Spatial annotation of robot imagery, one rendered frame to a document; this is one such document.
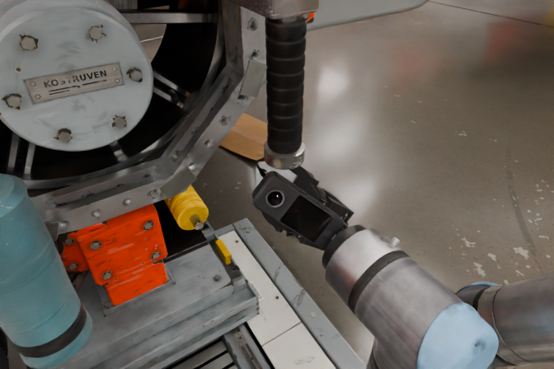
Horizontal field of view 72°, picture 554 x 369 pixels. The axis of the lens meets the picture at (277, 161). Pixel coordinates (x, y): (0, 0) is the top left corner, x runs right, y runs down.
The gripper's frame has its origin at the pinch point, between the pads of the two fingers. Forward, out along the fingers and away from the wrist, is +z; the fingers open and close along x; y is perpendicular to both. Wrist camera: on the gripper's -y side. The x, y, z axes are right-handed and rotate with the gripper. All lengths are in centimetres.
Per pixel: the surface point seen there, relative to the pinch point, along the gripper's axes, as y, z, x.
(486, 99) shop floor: 177, 64, 84
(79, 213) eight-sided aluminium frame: -16.6, 7.1, -19.5
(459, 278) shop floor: 91, -7, -1
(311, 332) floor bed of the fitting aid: 48, -1, -32
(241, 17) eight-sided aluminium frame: -12.9, 6.9, 16.3
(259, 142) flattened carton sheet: 79, 92, -9
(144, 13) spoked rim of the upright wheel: -20.3, 17.4, 8.8
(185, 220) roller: 0.6, 8.0, -16.2
